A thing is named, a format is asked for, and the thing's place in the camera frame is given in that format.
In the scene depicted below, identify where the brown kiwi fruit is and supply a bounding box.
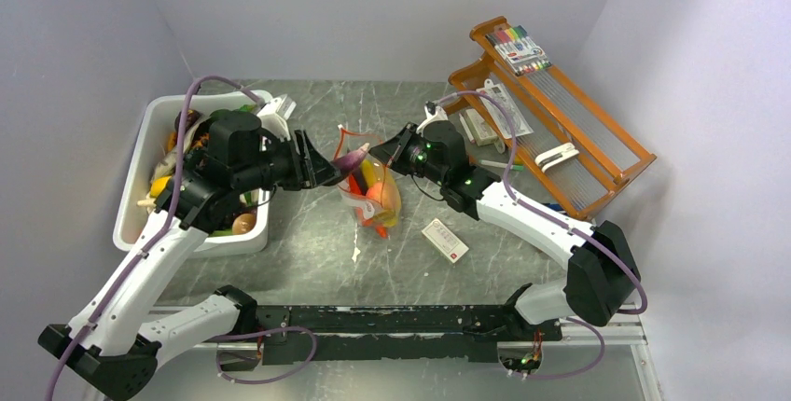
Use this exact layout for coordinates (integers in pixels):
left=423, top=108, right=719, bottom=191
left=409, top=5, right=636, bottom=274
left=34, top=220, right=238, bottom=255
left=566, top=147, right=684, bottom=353
left=231, top=213, right=257, bottom=235

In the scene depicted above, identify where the white stapler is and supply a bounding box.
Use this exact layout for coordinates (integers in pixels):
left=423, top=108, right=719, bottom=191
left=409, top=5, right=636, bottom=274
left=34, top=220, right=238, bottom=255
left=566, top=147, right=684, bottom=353
left=534, top=142, right=579, bottom=173

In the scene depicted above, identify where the clear zip bag orange zipper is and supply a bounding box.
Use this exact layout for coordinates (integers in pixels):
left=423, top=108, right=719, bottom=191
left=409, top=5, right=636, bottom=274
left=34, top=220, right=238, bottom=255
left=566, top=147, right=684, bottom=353
left=336, top=154, right=402, bottom=239

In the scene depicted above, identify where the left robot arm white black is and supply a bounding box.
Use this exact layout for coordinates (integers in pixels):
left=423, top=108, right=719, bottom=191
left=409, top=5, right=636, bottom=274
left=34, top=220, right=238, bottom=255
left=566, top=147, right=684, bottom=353
left=37, top=111, right=346, bottom=400

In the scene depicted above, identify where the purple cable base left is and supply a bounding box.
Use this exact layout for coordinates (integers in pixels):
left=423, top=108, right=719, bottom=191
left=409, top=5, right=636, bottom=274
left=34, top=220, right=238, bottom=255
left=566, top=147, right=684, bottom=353
left=215, top=326, right=318, bottom=385

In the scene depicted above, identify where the white cardboard box red logo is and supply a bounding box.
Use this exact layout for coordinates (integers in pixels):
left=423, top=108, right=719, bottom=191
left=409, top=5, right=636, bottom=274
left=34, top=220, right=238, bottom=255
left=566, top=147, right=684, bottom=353
left=422, top=218, right=469, bottom=264

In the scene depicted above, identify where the pack of coloured markers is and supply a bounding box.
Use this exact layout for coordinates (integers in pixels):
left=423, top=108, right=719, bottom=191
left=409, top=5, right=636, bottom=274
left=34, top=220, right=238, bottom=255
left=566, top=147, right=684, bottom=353
left=485, top=25, right=552, bottom=76

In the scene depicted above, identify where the white eraser box on rack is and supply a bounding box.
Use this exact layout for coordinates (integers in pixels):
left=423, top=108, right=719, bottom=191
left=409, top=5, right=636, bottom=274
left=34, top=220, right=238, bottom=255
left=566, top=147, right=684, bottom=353
left=462, top=109, right=498, bottom=146

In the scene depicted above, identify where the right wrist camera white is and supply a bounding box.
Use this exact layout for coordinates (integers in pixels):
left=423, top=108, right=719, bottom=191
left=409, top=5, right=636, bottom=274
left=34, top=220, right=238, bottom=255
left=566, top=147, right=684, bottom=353
left=416, top=101, right=448, bottom=134

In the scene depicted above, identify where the packaged card on rack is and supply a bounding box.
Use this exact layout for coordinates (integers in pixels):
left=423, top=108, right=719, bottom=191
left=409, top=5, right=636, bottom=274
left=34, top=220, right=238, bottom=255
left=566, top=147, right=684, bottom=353
left=477, top=78, right=534, bottom=139

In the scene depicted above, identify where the white plastic food bin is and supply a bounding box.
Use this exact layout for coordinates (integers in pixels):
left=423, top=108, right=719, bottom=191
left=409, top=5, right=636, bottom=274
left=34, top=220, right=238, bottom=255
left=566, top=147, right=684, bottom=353
left=113, top=95, right=269, bottom=258

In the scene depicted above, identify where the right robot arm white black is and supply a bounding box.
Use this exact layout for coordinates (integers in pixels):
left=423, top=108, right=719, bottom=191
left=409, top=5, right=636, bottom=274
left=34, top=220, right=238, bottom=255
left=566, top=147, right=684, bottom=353
left=370, top=121, right=640, bottom=339

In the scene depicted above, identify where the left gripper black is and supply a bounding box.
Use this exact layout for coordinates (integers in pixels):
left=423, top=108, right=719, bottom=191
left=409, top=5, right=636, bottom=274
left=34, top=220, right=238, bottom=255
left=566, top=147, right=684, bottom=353
left=235, top=128, right=340, bottom=193

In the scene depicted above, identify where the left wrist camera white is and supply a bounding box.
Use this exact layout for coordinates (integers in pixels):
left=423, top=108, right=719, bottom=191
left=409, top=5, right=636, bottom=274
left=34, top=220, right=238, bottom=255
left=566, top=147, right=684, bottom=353
left=257, top=94, right=296, bottom=140

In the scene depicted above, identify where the green white marker pen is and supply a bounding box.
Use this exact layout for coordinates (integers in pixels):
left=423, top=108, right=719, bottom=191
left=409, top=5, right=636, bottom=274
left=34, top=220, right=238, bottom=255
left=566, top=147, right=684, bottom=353
left=479, top=159, right=525, bottom=172

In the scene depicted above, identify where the orange fruit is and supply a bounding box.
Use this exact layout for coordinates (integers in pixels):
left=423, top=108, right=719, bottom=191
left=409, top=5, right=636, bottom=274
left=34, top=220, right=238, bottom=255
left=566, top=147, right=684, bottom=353
left=366, top=182, right=385, bottom=206

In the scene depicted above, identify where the purple eggplant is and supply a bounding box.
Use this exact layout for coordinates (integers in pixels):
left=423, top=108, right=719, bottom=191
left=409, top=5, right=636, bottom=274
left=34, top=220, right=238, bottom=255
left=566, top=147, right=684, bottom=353
left=331, top=143, right=370, bottom=173

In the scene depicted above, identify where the orange wooden rack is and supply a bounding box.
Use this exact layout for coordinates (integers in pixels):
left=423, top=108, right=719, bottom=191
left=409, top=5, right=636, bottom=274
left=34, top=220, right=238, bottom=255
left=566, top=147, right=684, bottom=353
left=444, top=16, right=657, bottom=220

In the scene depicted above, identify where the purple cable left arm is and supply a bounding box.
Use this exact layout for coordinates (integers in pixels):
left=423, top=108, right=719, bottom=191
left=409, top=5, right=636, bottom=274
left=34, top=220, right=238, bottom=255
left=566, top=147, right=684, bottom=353
left=41, top=75, right=267, bottom=401

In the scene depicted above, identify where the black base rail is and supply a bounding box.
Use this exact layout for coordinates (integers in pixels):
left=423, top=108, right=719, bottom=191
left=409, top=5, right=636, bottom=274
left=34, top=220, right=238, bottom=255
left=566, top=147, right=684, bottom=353
left=257, top=305, right=562, bottom=364

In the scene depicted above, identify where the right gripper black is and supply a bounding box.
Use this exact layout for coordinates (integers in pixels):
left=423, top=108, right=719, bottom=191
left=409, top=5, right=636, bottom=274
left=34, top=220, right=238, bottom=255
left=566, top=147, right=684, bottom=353
left=368, top=122, right=447, bottom=187

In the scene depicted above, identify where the yellow banana bunch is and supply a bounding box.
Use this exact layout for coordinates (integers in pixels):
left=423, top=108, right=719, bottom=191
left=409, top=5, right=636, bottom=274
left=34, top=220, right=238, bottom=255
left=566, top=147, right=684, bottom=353
left=360, top=159, right=402, bottom=228

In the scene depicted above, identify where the dark purple mangosteen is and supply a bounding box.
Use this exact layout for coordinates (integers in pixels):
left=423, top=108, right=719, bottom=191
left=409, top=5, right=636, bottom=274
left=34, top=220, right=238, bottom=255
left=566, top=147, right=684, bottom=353
left=173, top=109, right=202, bottom=132

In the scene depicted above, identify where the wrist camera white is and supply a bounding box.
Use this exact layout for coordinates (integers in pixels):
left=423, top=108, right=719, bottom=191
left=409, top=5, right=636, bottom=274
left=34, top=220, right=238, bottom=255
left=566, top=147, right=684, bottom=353
left=257, top=94, right=296, bottom=140
left=416, top=101, right=448, bottom=134

